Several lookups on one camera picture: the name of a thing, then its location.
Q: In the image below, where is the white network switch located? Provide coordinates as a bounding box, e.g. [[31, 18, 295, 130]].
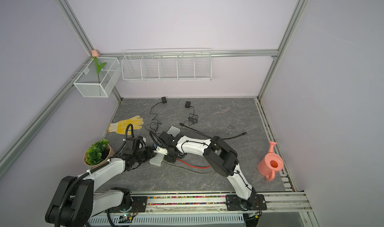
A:
[[167, 126, 181, 137], [150, 153, 165, 167]]

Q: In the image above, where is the artificial pink tulip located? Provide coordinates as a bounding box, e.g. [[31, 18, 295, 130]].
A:
[[92, 50, 107, 83]]

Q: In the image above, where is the black ethernet cable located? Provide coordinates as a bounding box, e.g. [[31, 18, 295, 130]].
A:
[[179, 122, 249, 140]]

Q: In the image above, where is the grey ethernet cable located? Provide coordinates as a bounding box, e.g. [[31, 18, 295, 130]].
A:
[[163, 160, 217, 175]]

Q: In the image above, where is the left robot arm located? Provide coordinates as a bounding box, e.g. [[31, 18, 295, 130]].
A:
[[45, 124, 156, 227]]

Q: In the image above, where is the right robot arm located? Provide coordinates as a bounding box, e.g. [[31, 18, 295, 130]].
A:
[[153, 132, 267, 213]]

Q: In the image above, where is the yellow white work glove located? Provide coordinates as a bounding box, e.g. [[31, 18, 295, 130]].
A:
[[108, 116, 144, 135]]

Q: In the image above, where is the red ethernet cable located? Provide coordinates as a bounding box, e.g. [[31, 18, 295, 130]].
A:
[[176, 157, 212, 170]]

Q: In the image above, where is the small white mesh basket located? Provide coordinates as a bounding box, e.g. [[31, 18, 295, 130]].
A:
[[74, 57, 122, 98]]

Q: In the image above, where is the long white wire basket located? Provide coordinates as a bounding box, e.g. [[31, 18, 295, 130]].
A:
[[122, 48, 213, 81]]

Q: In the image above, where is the potted green plant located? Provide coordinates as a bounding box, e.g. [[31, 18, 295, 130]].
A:
[[84, 139, 115, 168]]

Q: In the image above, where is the black power adapter cable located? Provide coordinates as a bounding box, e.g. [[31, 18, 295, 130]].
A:
[[144, 96, 168, 138], [184, 101, 200, 126]]

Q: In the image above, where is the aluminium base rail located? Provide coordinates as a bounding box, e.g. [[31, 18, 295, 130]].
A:
[[86, 192, 319, 227]]

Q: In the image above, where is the pink watering can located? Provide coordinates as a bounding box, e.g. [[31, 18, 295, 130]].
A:
[[258, 141, 284, 182]]

